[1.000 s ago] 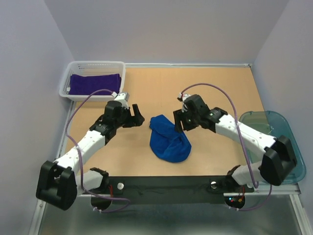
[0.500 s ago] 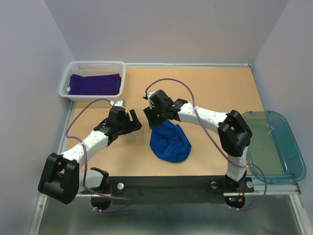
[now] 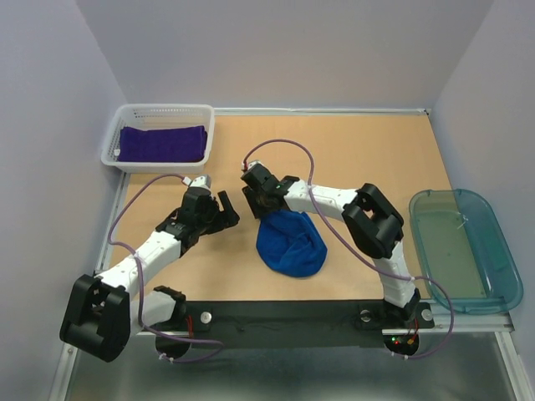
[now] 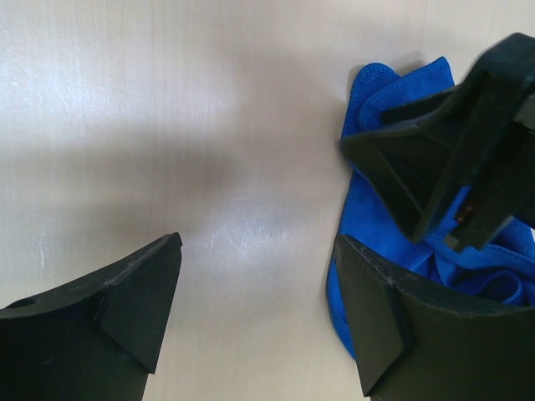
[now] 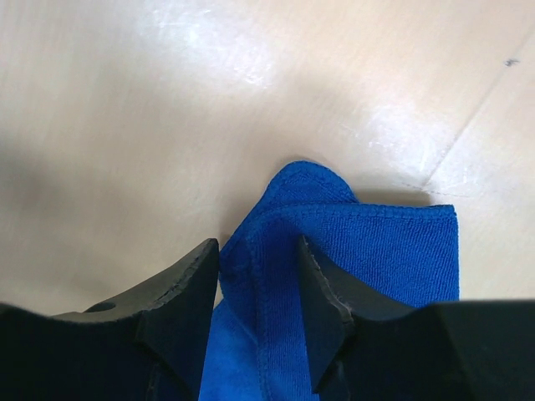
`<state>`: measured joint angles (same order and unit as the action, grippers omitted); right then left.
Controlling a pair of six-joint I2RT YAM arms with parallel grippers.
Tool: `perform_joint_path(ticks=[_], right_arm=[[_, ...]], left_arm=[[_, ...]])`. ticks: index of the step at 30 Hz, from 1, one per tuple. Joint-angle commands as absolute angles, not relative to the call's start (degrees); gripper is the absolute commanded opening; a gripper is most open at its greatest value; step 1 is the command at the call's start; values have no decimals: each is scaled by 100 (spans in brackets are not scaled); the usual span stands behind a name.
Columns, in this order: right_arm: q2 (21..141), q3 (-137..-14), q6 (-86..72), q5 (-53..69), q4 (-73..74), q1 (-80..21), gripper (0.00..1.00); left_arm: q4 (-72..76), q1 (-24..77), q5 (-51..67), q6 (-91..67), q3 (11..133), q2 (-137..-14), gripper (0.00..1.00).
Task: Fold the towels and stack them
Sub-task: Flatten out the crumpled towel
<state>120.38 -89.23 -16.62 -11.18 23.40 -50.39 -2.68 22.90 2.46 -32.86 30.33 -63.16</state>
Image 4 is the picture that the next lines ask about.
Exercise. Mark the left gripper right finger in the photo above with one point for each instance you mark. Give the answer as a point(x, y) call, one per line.
point(417, 340)

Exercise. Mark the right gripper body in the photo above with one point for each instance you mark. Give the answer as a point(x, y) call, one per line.
point(486, 131)

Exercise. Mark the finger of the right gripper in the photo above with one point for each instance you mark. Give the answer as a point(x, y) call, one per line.
point(401, 164)

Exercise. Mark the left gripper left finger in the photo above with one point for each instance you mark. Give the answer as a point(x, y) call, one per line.
point(98, 337)

